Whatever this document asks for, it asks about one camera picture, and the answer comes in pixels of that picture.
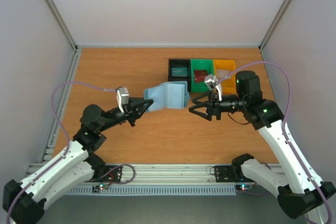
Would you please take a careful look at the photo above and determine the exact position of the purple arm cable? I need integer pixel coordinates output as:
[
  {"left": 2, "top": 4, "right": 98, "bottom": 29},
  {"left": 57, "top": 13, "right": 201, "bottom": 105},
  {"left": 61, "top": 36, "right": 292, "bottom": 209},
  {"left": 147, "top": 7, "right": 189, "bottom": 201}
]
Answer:
[
  {"left": 215, "top": 60, "right": 331, "bottom": 224},
  {"left": 5, "top": 81, "right": 121, "bottom": 221}
]

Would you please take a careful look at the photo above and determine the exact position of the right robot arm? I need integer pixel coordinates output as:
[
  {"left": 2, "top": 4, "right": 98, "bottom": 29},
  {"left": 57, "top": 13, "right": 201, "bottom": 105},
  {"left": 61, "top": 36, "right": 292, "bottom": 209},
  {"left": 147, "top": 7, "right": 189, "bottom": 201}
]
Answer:
[{"left": 189, "top": 70, "right": 335, "bottom": 219}]

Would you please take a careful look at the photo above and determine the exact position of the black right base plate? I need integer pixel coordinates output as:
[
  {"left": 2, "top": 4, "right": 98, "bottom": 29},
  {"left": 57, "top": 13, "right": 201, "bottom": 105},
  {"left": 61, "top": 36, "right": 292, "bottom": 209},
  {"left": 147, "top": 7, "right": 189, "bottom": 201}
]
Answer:
[{"left": 213, "top": 165, "right": 254, "bottom": 183}]

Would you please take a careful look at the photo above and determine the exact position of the white card in yellow bin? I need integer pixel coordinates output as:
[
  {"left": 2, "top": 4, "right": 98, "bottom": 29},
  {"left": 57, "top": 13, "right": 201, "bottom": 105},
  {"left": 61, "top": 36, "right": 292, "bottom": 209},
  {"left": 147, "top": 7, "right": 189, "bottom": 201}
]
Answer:
[{"left": 216, "top": 69, "right": 230, "bottom": 80}]

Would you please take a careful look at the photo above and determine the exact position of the small circuit board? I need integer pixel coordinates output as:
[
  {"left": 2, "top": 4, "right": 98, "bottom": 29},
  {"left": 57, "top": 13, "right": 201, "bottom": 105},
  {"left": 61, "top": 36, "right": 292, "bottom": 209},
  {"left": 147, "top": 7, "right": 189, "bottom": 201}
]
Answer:
[
  {"left": 91, "top": 184, "right": 109, "bottom": 194},
  {"left": 236, "top": 184, "right": 255, "bottom": 191}
]

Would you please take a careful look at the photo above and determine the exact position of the black storage bin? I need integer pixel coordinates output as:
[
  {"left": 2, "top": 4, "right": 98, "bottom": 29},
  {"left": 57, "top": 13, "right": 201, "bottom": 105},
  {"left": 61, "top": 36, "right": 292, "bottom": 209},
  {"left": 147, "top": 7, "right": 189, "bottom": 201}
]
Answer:
[{"left": 168, "top": 59, "right": 191, "bottom": 92}]

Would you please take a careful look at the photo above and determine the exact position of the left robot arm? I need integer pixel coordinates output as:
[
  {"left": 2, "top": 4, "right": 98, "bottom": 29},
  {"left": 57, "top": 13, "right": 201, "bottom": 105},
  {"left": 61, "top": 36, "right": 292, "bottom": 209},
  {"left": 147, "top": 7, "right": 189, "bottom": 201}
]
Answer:
[{"left": 2, "top": 98, "right": 153, "bottom": 223}]

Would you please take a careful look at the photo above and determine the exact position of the teal blue card holder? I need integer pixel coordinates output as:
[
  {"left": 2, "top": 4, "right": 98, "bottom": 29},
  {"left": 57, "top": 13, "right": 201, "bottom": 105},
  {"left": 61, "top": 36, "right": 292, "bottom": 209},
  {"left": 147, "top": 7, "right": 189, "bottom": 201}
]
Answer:
[{"left": 143, "top": 81, "right": 191, "bottom": 112}]

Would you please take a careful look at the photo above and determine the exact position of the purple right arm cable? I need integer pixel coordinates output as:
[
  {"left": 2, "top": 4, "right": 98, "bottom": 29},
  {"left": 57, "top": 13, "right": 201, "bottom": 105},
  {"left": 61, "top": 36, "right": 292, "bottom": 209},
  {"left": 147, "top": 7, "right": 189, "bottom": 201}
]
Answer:
[{"left": 215, "top": 60, "right": 331, "bottom": 224}]

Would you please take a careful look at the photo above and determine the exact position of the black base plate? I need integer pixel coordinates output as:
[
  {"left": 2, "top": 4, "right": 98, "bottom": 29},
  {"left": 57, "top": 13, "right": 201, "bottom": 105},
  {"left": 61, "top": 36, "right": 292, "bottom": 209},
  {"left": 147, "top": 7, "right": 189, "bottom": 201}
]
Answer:
[
  {"left": 213, "top": 165, "right": 254, "bottom": 183},
  {"left": 86, "top": 165, "right": 123, "bottom": 183}
]

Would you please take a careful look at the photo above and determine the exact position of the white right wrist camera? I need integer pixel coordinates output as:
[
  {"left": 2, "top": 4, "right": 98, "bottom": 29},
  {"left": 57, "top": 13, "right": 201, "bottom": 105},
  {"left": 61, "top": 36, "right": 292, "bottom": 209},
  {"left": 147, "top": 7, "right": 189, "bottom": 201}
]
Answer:
[{"left": 204, "top": 74, "right": 223, "bottom": 101}]

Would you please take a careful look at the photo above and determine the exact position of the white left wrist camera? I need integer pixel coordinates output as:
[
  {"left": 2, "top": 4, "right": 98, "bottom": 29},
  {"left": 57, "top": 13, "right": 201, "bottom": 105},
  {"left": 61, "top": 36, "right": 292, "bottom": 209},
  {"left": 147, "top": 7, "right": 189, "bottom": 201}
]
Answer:
[{"left": 117, "top": 87, "right": 129, "bottom": 113}]

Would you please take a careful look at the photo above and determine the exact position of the yellow storage bin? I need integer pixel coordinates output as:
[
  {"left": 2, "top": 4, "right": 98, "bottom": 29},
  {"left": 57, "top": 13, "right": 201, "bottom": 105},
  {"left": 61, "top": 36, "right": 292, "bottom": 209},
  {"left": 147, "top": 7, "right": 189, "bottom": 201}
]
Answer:
[{"left": 212, "top": 59, "right": 237, "bottom": 95}]

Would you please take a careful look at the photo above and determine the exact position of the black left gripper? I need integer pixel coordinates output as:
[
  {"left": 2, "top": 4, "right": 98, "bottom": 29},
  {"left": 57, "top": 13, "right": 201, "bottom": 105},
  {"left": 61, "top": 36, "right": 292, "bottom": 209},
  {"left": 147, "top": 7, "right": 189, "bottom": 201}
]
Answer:
[{"left": 98, "top": 97, "right": 153, "bottom": 132}]

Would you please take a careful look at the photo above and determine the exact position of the left small circuit board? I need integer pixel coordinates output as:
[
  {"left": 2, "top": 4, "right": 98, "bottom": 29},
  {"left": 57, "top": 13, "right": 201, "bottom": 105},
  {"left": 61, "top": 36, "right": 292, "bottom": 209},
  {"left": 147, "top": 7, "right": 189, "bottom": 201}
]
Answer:
[{"left": 91, "top": 184, "right": 109, "bottom": 194}]

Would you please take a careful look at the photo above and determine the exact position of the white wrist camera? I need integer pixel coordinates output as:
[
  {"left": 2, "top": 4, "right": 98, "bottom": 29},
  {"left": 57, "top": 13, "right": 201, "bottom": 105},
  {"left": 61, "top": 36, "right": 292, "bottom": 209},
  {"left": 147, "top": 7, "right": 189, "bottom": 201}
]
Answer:
[
  {"left": 204, "top": 74, "right": 223, "bottom": 101},
  {"left": 117, "top": 87, "right": 129, "bottom": 113}
]

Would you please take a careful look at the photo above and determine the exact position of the red credit card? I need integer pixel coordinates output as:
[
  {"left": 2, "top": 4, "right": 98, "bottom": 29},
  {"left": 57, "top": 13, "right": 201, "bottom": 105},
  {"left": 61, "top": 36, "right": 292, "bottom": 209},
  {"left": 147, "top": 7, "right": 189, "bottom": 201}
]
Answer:
[{"left": 193, "top": 70, "right": 208, "bottom": 83}]

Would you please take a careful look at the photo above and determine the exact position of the aluminium front rail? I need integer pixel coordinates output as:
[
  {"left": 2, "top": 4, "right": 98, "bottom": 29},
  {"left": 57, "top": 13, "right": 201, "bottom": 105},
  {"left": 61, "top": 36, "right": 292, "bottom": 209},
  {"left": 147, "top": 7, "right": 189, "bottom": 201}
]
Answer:
[{"left": 25, "top": 163, "right": 313, "bottom": 185}]

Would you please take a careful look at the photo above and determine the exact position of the right small circuit board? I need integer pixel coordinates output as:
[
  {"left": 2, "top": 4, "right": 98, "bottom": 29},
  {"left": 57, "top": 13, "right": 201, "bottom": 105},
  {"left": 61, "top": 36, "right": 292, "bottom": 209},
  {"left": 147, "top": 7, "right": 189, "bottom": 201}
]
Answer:
[{"left": 236, "top": 184, "right": 255, "bottom": 191}]

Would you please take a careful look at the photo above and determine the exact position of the green storage bin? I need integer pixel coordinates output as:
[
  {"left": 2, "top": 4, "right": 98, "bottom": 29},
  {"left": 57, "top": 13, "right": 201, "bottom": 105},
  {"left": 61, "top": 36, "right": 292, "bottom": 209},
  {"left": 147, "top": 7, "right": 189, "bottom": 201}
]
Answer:
[{"left": 191, "top": 59, "right": 214, "bottom": 93}]

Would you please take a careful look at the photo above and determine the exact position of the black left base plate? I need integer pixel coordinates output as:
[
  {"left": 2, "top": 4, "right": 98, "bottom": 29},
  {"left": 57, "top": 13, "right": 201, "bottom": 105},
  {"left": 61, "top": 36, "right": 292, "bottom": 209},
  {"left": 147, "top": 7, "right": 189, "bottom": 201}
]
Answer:
[{"left": 86, "top": 165, "right": 123, "bottom": 183}]

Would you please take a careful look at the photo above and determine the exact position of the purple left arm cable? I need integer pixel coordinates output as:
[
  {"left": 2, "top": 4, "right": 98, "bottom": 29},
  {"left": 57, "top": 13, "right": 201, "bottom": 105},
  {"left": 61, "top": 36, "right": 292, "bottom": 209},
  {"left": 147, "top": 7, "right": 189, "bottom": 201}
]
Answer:
[{"left": 5, "top": 81, "right": 121, "bottom": 221}]

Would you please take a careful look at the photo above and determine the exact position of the grey slotted cable duct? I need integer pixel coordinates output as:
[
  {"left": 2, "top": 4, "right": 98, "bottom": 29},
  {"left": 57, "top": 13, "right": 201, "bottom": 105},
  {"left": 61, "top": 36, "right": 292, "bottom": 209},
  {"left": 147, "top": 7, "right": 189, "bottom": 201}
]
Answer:
[{"left": 67, "top": 185, "right": 236, "bottom": 197}]

